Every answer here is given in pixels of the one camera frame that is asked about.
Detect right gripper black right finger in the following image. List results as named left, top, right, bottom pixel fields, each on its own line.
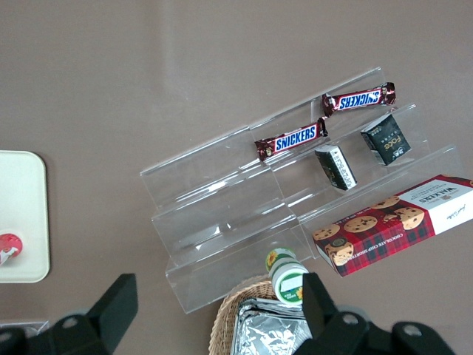
left=295, top=271, right=378, bottom=355

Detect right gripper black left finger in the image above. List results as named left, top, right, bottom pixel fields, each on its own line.
left=33, top=274, right=139, bottom=355

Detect light wicker basket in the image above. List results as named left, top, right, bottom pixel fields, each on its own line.
left=208, top=275, right=315, bottom=355

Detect cream plastic tray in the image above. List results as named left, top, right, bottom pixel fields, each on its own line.
left=0, top=150, right=51, bottom=284

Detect white green yogurt bottle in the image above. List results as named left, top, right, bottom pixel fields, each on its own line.
left=265, top=246, right=310, bottom=307

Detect stacked aluminium foil trays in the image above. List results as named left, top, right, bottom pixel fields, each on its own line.
left=231, top=297, right=315, bottom=355

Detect Walkers red cookie box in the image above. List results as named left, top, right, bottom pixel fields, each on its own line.
left=312, top=174, right=473, bottom=278

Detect red lidded small cup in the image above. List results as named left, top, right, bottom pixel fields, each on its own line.
left=0, top=232, right=24, bottom=266

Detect clear acrylic stepped shelf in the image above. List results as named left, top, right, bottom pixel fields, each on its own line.
left=139, top=66, right=467, bottom=315

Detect small black carton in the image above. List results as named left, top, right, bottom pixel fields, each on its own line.
left=313, top=144, right=358, bottom=192
left=360, top=113, right=412, bottom=167

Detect Snickers chocolate bar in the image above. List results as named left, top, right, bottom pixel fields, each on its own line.
left=321, top=81, right=397, bottom=118
left=253, top=117, right=329, bottom=160

